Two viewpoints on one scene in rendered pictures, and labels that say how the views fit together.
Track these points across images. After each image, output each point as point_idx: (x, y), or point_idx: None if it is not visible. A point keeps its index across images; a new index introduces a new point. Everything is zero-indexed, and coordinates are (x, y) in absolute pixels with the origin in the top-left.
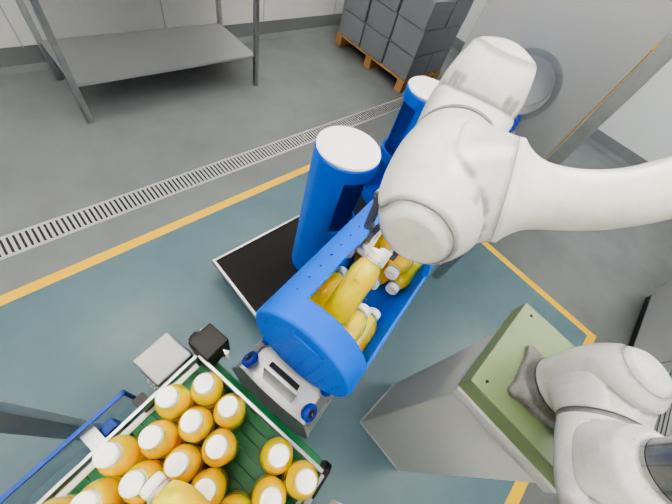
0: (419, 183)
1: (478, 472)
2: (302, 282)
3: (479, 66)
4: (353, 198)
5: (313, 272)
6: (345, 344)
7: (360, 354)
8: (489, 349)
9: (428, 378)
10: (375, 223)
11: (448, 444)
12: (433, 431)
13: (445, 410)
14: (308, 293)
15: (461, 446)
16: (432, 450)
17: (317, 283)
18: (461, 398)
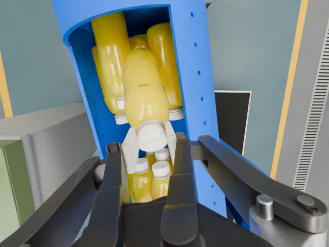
0: None
1: (1, 120)
2: (195, 31)
3: None
4: (230, 204)
5: (197, 56)
6: (78, 1)
7: (65, 26)
8: (18, 190)
9: (80, 145)
10: (199, 186)
11: (32, 118)
12: (47, 117)
13: (36, 126)
14: (175, 13)
15: (18, 121)
16: (47, 113)
17: (179, 38)
18: (13, 134)
